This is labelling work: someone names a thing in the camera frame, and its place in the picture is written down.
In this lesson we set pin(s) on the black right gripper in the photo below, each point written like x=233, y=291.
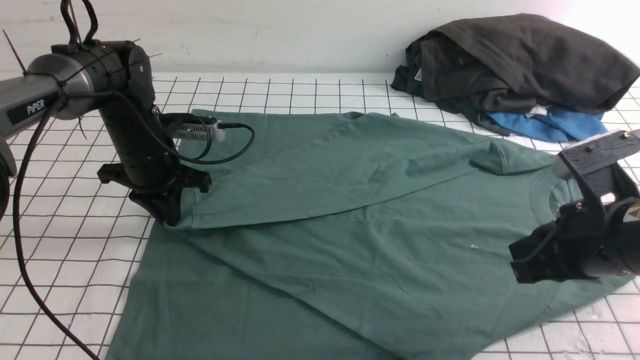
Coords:
x=569, y=248

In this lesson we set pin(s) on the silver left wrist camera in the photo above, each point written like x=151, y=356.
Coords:
x=187, y=126

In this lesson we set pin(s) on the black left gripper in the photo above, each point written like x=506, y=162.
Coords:
x=158, y=190

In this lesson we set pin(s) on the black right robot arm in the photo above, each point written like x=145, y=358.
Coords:
x=622, y=237

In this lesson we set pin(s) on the green long-sleeve top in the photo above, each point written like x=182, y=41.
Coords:
x=350, y=236

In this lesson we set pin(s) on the dark grey crumpled garment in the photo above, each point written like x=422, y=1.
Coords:
x=513, y=63

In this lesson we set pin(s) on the blue garment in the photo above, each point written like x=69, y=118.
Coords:
x=551, y=124

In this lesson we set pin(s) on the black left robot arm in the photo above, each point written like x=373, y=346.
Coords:
x=115, y=79

